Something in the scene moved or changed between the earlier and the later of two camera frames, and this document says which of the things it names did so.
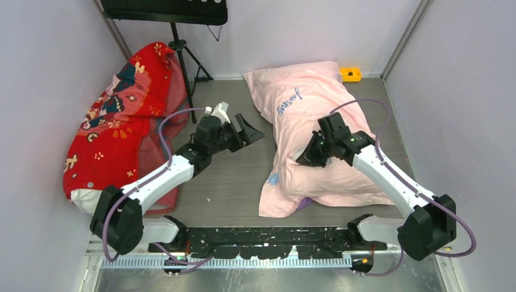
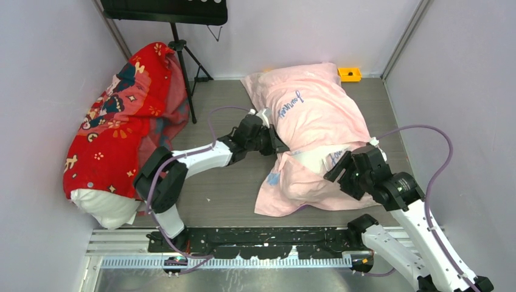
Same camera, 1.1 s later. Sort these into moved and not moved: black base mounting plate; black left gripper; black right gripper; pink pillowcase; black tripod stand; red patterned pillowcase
Moved: black left gripper; black right gripper
Not moved: red patterned pillowcase; black base mounting plate; black tripod stand; pink pillowcase
